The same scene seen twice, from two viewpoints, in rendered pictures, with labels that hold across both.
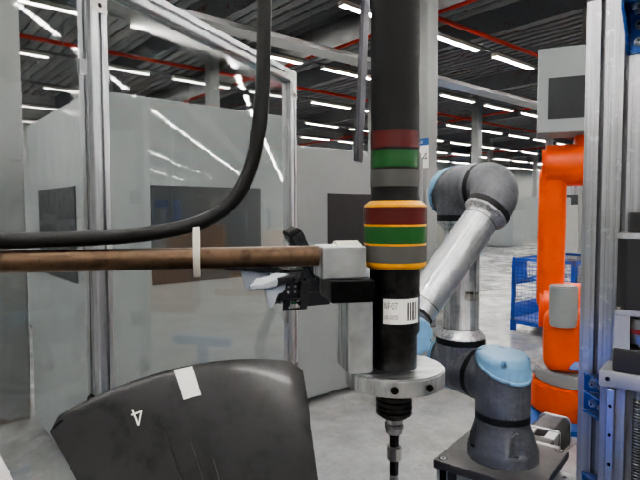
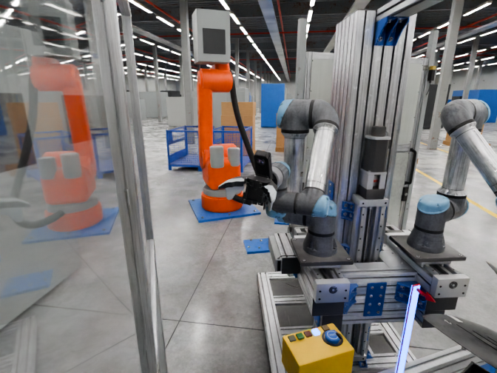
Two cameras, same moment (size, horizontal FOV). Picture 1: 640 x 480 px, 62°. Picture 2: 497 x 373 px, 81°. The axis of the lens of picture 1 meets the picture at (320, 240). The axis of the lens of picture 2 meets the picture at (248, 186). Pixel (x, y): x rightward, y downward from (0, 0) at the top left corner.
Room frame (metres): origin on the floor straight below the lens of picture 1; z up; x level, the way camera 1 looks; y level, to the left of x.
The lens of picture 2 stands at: (0.47, 0.62, 1.69)
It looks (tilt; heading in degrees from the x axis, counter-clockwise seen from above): 17 degrees down; 319
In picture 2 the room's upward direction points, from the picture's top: straight up
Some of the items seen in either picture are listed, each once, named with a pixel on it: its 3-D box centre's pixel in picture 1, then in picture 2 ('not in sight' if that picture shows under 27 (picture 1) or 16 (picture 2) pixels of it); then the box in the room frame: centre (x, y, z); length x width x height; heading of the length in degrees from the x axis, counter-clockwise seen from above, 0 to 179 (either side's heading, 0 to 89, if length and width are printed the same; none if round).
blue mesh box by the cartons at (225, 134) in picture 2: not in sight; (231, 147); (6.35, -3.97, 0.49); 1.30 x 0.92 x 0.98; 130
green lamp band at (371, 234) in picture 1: (394, 233); not in sight; (0.37, -0.05, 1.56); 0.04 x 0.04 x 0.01
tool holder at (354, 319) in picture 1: (381, 313); not in sight; (0.37, -0.04, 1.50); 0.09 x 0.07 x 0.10; 102
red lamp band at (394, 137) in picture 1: (394, 141); not in sight; (0.37, -0.05, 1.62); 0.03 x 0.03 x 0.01
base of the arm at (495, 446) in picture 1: (502, 432); (320, 238); (1.15, -0.40, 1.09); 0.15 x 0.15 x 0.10
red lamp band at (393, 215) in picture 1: (394, 215); not in sight; (0.37, -0.05, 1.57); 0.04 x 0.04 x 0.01
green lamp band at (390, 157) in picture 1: (394, 159); not in sight; (0.37, -0.05, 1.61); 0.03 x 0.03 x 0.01
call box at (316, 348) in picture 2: not in sight; (316, 357); (0.82, 0.08, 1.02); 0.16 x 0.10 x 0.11; 67
